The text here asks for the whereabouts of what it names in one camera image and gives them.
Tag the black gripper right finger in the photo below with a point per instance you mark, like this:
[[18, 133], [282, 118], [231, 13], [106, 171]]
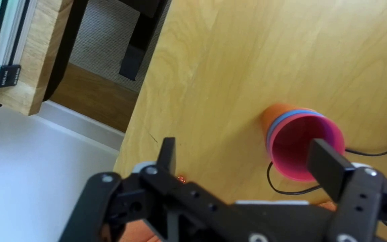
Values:
[[364, 202]]

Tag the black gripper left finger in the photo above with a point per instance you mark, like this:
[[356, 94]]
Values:
[[95, 202]]

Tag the pink plastic cup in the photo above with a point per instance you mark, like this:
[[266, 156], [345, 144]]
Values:
[[292, 152]]

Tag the blue plastic cup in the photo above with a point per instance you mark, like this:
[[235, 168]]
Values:
[[278, 121]]

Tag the orange plastic cup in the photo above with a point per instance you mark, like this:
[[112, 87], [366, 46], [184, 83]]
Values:
[[272, 117]]

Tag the small red object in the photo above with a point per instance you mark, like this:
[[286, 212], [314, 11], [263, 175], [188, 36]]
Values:
[[182, 177]]

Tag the light wooden cabinet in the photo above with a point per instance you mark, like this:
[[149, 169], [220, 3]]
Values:
[[95, 101]]

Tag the black straight stand leg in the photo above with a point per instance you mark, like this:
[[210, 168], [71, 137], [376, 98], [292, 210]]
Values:
[[135, 58]]

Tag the black curved stand leg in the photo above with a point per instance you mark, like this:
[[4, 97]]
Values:
[[67, 48]]

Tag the wooden platform board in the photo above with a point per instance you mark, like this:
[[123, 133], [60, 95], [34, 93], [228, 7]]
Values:
[[41, 54]]

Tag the aluminium frame rails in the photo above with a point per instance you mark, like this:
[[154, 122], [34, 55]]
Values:
[[1, 27]]

